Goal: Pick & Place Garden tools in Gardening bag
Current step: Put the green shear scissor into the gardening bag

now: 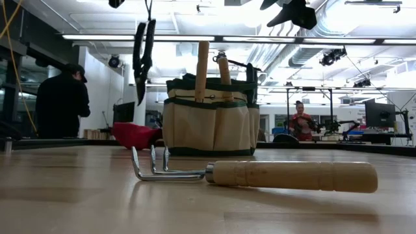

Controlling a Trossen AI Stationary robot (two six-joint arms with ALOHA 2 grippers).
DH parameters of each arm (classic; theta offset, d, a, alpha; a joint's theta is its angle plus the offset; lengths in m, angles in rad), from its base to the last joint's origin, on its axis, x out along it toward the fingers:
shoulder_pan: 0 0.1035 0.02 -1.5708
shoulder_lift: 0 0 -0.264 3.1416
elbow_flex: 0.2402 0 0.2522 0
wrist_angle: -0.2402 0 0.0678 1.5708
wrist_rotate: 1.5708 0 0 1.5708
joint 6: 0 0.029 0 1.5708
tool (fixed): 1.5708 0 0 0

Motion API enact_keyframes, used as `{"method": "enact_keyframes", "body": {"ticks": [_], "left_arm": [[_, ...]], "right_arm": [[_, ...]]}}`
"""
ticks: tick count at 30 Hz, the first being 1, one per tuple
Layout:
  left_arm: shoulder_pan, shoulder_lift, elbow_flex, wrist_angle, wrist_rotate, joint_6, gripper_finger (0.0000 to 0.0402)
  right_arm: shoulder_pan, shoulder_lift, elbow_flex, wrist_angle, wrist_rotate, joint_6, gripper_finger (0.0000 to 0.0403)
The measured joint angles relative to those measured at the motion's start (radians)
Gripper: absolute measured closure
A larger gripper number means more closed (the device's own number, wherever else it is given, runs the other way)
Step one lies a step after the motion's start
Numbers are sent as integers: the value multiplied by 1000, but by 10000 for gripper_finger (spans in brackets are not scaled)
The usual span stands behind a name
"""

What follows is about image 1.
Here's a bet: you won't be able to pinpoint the yellow extension cable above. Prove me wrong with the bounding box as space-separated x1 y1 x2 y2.
0 0 39 135

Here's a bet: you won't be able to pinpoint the black aluminium table frame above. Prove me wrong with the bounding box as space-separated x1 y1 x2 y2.
0 138 416 157

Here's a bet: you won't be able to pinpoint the red garden gloves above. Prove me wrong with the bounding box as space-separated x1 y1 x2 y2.
112 122 163 151

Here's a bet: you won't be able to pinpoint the black round chair back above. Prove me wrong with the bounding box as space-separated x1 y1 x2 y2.
272 133 300 144

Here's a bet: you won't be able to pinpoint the person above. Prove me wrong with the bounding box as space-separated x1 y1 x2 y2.
34 62 92 140
288 99 315 142

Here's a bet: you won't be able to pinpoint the black monitor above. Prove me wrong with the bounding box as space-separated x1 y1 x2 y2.
363 98 397 129
112 101 136 124

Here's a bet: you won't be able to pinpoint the wooden-handled hand rake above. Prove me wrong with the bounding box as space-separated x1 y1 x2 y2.
131 146 379 194

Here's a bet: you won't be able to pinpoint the green-handled pruning shears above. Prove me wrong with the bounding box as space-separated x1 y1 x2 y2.
132 0 157 107

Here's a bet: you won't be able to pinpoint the wooden-handled garden hand tool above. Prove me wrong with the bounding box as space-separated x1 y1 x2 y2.
216 57 234 102

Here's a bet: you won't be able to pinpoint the stack of wooden blocks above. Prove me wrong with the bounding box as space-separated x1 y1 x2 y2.
83 128 112 141

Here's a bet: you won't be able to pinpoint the beige green gardening bag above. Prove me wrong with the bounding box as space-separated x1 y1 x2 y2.
161 73 261 157

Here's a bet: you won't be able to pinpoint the black ceiling spotlight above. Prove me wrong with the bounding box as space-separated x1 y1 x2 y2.
352 77 372 88
319 46 348 67

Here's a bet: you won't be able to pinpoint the wooden-handled steel trowel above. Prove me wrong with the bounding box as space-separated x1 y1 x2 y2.
194 40 211 102

